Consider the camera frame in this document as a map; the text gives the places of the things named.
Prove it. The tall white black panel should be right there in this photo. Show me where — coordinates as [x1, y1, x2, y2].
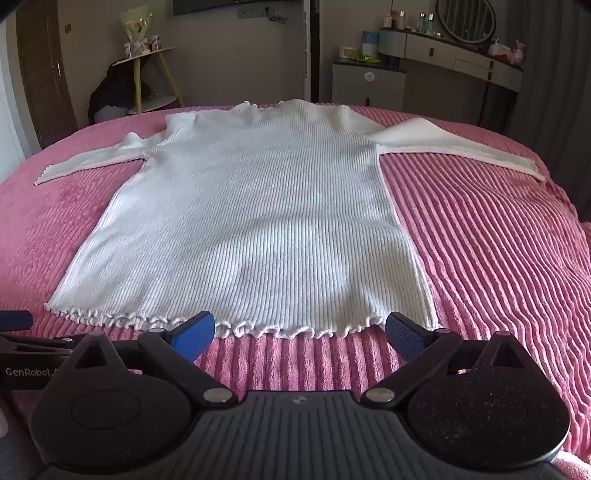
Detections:
[302, 0, 321, 103]

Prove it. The row of cosmetic bottles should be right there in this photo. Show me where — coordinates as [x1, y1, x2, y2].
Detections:
[382, 9, 447, 38]

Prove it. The brown wooden door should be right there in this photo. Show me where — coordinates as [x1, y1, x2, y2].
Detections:
[16, 0, 79, 148]

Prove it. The wooden side table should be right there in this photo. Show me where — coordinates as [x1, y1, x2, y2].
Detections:
[112, 46, 184, 115]

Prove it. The pale flower bouquet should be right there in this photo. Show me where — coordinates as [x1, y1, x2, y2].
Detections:
[119, 6, 154, 56]

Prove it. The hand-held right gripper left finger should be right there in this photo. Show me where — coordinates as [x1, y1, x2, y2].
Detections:
[64, 312, 235, 408]

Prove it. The grey vanity desk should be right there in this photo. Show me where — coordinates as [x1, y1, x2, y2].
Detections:
[379, 28, 525, 131]

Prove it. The grey curtain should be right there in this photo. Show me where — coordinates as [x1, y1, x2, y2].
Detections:
[507, 0, 591, 155]

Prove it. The black wall television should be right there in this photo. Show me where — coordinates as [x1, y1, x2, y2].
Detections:
[173, 0, 296, 16]

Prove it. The round vanity mirror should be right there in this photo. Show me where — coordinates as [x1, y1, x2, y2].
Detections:
[436, 0, 498, 45]

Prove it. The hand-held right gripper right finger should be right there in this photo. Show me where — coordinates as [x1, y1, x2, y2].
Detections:
[360, 311, 533, 408]

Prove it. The dark clothing pile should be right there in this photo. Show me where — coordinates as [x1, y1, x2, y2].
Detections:
[88, 62, 154, 123]

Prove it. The grey bedside cabinet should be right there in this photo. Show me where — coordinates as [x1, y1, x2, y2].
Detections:
[331, 58, 407, 112]

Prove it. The pink ribbed blanket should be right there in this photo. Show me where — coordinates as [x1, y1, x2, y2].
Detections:
[0, 104, 591, 480]

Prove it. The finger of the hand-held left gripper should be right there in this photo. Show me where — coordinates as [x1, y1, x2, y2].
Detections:
[0, 311, 34, 331]
[0, 333, 89, 355]

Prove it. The white towel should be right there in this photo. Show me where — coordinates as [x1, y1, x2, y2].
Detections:
[34, 99, 548, 341]

